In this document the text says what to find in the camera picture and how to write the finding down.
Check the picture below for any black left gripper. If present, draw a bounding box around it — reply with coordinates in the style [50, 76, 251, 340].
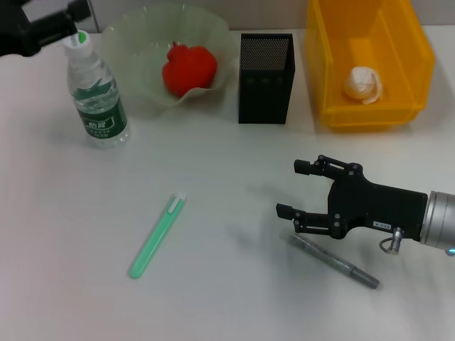
[0, 0, 92, 58]

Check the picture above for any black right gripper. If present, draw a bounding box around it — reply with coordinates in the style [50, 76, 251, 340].
[275, 153, 429, 242]

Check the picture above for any clear water bottle green label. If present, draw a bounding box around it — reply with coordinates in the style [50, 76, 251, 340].
[63, 30, 131, 149]

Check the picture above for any white garlic bulb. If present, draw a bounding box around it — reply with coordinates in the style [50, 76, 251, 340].
[342, 65, 385, 107]

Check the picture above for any green pen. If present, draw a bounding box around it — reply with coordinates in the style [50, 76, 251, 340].
[127, 190, 188, 281]

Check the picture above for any grey marker pen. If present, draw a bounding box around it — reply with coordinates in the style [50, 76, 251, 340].
[287, 234, 380, 291]

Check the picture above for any black mesh pen holder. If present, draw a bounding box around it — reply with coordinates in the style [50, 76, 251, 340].
[237, 33, 296, 124]

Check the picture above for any pale green glass bowl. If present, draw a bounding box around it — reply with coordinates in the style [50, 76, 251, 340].
[102, 3, 238, 117]

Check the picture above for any yellow plastic bin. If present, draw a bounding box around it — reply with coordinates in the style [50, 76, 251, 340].
[304, 0, 437, 133]

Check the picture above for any right gripper cable with plugs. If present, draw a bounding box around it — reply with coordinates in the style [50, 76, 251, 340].
[379, 227, 455, 256]

